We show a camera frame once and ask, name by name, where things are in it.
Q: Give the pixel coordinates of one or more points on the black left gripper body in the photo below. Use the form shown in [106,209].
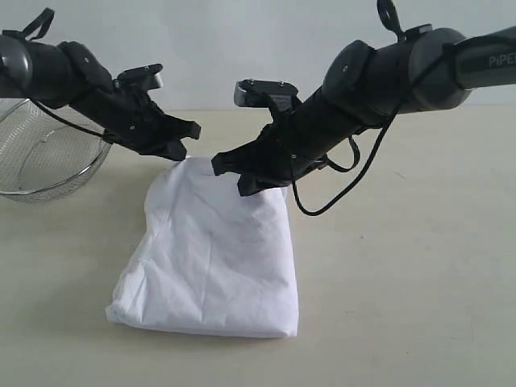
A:
[131,120]

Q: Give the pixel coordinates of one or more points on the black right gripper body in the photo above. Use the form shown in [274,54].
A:
[297,138]

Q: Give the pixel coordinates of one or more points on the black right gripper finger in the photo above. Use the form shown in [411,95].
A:
[250,158]
[249,185]

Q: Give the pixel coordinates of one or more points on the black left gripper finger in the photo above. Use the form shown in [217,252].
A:
[172,150]
[182,129]

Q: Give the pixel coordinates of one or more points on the white t-shirt red lettering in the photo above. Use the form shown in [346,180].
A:
[211,262]

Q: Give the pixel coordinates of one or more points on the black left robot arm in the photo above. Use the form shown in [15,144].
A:
[70,75]

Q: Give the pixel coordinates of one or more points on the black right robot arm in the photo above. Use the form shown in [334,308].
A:
[431,69]

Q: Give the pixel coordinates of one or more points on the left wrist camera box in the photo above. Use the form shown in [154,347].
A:
[146,77]

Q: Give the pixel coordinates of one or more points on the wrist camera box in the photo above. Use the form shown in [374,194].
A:
[253,93]
[146,77]

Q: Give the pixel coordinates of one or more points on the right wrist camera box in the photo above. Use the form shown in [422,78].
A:
[253,93]

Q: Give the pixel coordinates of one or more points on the metal mesh strainer bowl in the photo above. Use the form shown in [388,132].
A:
[43,159]

